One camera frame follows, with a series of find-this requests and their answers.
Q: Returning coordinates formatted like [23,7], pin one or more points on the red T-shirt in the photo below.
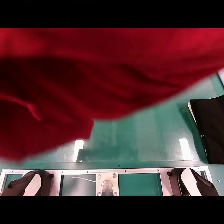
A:
[100,73]

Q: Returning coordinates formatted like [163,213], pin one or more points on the silver frame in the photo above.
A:
[106,185]

